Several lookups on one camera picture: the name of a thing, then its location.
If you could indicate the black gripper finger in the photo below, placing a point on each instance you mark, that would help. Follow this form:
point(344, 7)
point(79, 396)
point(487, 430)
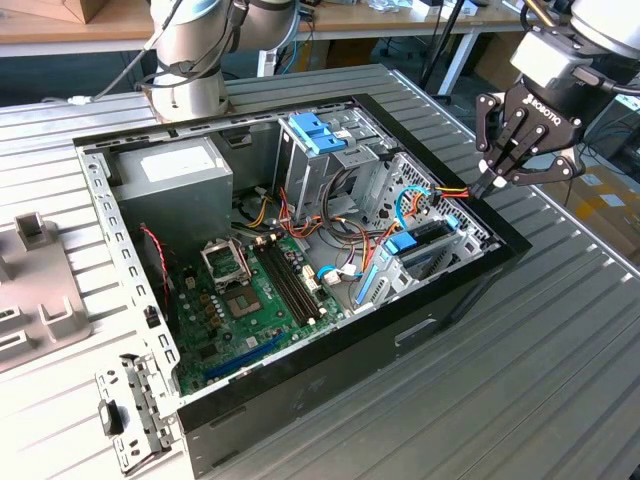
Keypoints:
point(555, 170)
point(487, 125)

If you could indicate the hard disk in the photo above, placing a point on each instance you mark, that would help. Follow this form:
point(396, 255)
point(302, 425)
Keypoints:
point(400, 244)

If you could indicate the blue empty drive carrier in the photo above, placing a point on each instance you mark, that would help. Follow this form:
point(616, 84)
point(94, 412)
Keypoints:
point(315, 132)

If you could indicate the grey power supply unit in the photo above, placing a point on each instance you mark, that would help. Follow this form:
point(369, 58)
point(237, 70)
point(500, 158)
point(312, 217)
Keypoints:
point(175, 200)

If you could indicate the grey parts rack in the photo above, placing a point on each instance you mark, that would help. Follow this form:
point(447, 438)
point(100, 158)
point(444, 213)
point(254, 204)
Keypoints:
point(45, 280)

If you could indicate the large cardboard box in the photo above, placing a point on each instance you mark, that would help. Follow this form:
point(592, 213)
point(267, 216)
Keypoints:
point(600, 215)

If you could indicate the black tripod stand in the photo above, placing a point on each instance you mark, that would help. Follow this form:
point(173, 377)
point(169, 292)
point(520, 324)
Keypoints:
point(439, 50)

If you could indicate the thin locking lever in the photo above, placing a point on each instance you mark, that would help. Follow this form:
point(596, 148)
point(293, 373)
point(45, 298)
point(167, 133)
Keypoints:
point(244, 262)

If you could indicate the blue expansion slot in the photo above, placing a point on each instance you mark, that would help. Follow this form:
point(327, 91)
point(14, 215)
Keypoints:
point(245, 357)

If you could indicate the black RAM slot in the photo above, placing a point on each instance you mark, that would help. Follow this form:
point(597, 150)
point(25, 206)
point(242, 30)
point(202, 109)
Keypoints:
point(307, 290)
point(298, 290)
point(289, 290)
point(280, 290)

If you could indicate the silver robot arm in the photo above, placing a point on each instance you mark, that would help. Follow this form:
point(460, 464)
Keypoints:
point(190, 95)

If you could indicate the small cardboard box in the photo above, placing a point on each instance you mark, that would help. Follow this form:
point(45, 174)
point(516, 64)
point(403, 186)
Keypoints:
point(85, 9)

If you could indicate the metal disk bay cage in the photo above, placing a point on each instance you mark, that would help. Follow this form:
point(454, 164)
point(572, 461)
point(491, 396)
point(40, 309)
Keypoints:
point(392, 287)

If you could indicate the long wooden desk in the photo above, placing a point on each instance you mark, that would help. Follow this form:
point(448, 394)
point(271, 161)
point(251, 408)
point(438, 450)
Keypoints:
point(400, 15)

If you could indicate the metal drive cage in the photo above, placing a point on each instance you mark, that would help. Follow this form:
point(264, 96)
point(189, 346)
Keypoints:
point(310, 185)

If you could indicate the CPU socket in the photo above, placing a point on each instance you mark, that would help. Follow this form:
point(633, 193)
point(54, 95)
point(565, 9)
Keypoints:
point(242, 302)

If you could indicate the black open PC case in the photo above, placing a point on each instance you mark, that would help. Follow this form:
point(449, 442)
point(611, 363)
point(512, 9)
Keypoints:
point(350, 375)

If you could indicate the green motherboard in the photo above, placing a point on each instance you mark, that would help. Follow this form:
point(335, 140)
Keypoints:
point(235, 340)

